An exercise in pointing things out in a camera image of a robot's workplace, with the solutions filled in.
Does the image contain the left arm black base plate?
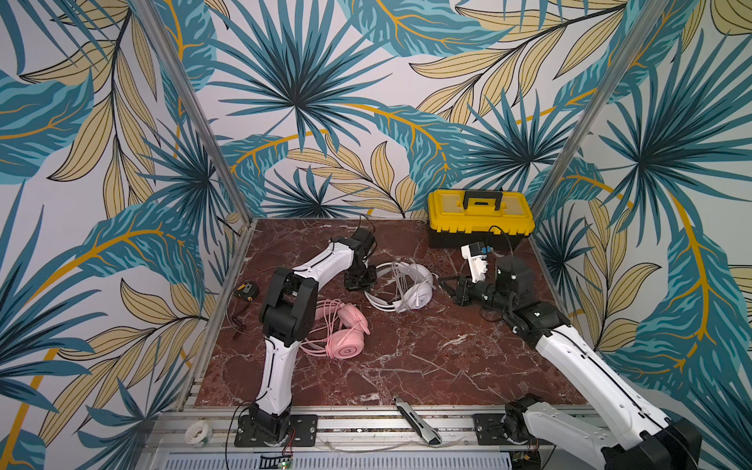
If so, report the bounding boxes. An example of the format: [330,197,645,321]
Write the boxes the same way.
[233,414,318,448]

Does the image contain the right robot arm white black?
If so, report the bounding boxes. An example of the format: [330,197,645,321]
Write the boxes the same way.
[440,264,702,469]

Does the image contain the black yellow tape measure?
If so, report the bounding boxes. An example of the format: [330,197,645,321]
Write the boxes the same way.
[233,281,260,302]

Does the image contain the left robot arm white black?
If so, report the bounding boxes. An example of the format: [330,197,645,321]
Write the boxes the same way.
[256,229,376,418]

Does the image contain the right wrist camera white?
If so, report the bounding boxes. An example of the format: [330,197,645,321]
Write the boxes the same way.
[460,242,494,283]

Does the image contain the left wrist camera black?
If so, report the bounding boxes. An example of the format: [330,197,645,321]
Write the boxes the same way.
[350,227,376,260]

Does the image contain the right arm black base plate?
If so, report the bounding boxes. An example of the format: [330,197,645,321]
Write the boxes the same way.
[472,410,554,447]

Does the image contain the pink headphones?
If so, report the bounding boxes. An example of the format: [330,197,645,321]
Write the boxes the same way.
[301,300,370,360]

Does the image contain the white grey headphones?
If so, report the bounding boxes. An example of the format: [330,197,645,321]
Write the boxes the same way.
[364,262,435,313]

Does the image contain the aluminium front rail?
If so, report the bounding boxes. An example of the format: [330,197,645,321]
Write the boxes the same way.
[135,405,588,469]

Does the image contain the yellow black toolbox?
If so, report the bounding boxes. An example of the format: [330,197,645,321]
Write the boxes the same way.
[428,189,536,253]

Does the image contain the grey utility knife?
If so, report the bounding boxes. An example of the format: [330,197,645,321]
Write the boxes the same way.
[393,396,443,447]

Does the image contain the white tape roll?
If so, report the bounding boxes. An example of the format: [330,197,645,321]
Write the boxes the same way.
[184,420,213,448]

